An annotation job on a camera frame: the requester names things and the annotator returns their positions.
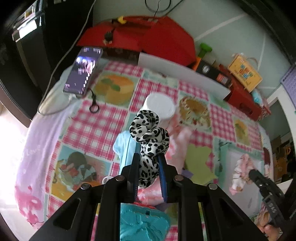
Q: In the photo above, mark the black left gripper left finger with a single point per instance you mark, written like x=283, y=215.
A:
x=133, y=177

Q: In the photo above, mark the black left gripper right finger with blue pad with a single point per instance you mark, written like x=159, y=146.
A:
x=162, y=176

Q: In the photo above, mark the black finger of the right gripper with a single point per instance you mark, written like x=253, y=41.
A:
x=262, y=182

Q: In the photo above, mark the leopard print scrunchie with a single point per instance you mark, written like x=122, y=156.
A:
x=153, y=140

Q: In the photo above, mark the pink fluffy cloth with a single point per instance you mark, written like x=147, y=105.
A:
x=175, y=156

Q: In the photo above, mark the light blue cloth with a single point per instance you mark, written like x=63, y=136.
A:
x=125, y=147

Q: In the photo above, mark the light green cloth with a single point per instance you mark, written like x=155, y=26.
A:
x=195, y=161

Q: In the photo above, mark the person's hand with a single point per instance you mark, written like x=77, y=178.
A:
x=272, y=233

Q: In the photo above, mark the teal toy with red top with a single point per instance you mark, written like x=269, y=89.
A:
x=142, y=223

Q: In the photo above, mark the white plastic bottle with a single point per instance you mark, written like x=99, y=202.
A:
x=162, y=105

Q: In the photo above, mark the pink checkered food tablecloth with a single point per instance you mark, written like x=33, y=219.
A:
x=71, y=188

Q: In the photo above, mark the white shelf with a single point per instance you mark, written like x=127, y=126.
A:
x=281, y=95

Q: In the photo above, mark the white foam board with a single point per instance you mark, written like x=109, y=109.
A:
x=181, y=72

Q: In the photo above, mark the blue wipes packet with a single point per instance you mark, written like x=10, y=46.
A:
x=256, y=95

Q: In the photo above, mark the red cardboard box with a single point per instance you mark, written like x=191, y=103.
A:
x=240, y=98

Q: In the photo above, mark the black box with gauge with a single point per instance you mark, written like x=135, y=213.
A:
x=204, y=68

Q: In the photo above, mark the purple perforated basket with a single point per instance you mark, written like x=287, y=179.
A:
x=289, y=83

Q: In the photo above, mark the smartphone with lit screen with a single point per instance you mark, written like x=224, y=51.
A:
x=82, y=70

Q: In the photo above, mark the green dumbbell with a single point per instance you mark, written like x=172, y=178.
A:
x=204, y=49

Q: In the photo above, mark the red gift bag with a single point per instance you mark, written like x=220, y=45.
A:
x=159, y=36

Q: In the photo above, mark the black cabinet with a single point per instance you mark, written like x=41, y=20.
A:
x=25, y=68

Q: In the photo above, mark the yellow box with handle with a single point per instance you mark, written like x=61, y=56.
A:
x=245, y=70

